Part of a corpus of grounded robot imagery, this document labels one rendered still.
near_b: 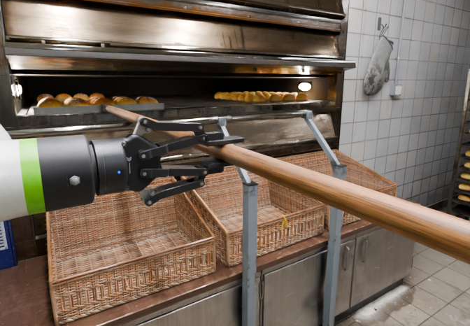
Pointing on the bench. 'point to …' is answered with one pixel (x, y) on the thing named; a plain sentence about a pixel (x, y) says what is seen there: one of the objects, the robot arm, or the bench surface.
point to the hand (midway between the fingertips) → (222, 151)
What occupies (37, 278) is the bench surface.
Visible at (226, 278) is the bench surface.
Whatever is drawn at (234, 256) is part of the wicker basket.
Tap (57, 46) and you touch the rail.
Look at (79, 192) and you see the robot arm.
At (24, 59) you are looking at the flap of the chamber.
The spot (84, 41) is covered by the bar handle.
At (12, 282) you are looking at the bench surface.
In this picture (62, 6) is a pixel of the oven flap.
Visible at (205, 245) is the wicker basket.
